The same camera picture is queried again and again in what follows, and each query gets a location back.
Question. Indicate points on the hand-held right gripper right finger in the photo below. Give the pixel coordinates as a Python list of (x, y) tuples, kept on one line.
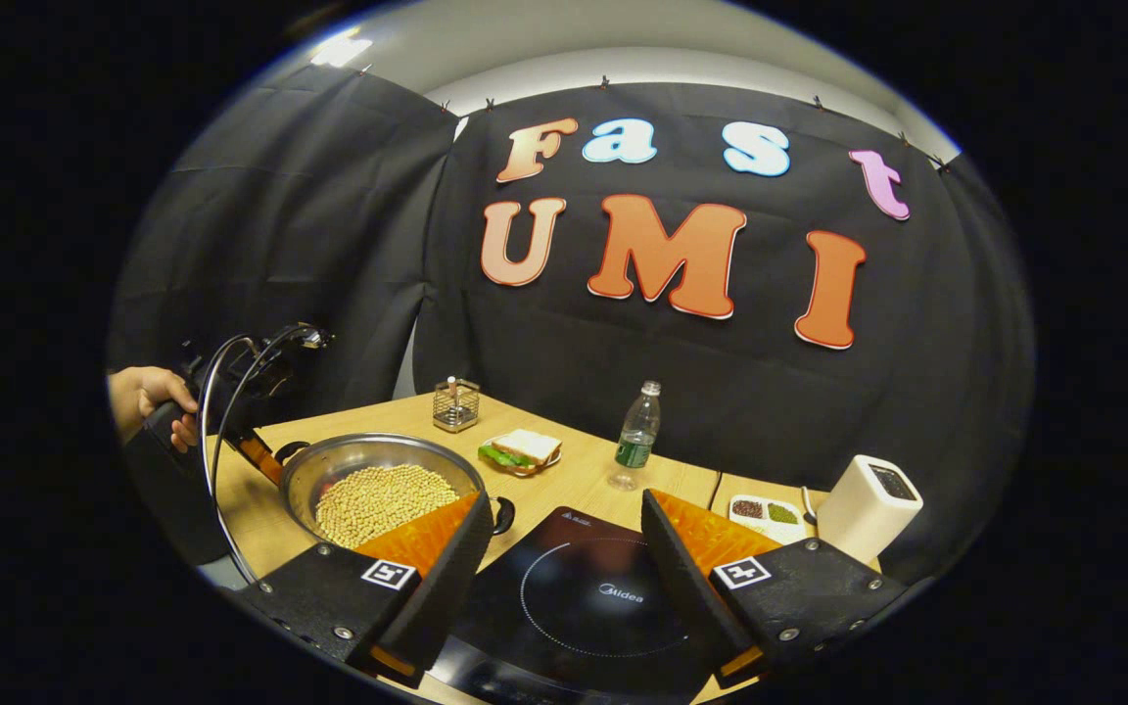
[(686, 587)]

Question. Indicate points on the small ceiling light panel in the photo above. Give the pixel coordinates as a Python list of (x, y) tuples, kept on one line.
[(341, 49)]

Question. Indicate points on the clear water bottle green label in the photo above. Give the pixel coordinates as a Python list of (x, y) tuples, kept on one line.
[(637, 441)]

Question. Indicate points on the white bread sandwich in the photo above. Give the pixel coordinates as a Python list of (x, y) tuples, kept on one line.
[(527, 446)]

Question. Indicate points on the white divided dish of beans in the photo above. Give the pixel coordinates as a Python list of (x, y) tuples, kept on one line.
[(765, 517)]

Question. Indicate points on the pile of yellow soybeans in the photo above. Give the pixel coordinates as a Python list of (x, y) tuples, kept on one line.
[(383, 499)]

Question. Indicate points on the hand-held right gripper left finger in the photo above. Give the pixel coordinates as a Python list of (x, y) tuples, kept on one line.
[(451, 597)]

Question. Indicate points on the black induction cooktop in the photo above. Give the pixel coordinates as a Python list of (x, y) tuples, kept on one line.
[(584, 558)]

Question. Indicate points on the small white plate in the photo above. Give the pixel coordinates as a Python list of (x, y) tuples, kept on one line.
[(525, 470)]

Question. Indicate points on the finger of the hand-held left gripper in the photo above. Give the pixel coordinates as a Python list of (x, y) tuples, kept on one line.
[(258, 458)]

